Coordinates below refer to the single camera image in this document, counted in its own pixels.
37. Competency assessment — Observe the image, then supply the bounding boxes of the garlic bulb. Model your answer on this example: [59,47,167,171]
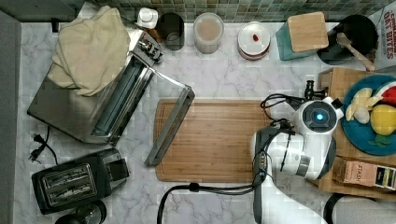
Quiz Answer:
[354,106,370,124]

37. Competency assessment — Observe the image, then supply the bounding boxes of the pink ceramic lidded bowl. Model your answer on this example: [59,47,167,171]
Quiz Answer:
[237,21,271,61]

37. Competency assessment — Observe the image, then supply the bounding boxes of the teal plate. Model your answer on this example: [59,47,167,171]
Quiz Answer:
[341,75,396,156]

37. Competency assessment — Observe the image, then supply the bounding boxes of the peeled banana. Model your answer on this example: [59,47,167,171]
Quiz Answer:
[346,88,382,121]

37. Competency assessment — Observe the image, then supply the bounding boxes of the teal canister with wooden lid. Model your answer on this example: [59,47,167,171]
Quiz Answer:
[276,11,329,61]

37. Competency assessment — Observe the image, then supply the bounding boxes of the stash tea bag packet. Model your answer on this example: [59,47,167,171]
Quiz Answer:
[341,161,395,191]

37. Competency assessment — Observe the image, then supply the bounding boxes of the black toaster power cord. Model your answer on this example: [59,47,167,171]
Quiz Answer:
[28,125,59,165]

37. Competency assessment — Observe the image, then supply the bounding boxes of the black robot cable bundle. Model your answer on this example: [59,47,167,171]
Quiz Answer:
[156,92,307,224]

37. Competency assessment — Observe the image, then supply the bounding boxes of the oat bites cereal box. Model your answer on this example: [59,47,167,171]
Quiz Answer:
[375,3,396,69]

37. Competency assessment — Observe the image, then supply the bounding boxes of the watermelon slice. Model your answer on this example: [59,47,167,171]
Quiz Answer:
[374,80,396,105]

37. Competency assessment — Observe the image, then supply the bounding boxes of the yellow lemon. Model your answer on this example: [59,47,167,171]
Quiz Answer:
[371,105,396,136]

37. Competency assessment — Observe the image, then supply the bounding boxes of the wooden tea bag box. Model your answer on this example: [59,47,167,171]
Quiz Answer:
[332,156,396,191]

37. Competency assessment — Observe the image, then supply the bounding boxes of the bamboo drawer cabinet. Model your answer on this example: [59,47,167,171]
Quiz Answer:
[318,67,396,201]

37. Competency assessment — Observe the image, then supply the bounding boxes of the stainless steel toaster oven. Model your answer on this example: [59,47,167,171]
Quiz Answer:
[27,29,194,166]

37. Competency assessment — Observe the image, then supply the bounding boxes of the clear cereal jar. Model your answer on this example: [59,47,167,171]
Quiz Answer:
[193,12,224,54]

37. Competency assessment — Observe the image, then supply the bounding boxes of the black pot lid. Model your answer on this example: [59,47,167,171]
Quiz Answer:
[55,201,107,224]

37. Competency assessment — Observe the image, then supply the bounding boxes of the black utensil holder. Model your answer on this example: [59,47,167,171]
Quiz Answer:
[317,15,378,65]

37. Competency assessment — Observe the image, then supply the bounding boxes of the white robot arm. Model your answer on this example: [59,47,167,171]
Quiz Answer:
[250,97,344,224]

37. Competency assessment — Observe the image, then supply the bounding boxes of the black two-slot toaster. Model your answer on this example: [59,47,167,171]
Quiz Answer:
[32,148,129,215]

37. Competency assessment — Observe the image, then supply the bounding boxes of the wooden spoon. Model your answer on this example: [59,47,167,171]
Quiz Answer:
[336,33,375,72]

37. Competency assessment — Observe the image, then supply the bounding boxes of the bamboo cutting board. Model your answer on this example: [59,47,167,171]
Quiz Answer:
[155,99,270,183]

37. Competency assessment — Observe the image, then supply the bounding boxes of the white bottle cap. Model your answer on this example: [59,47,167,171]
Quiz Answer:
[137,7,159,29]

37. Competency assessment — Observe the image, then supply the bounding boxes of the dark glass jar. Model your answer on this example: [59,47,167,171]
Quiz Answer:
[156,12,185,50]

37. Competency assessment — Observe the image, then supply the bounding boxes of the beige folded towel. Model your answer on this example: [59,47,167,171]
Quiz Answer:
[48,6,130,96]

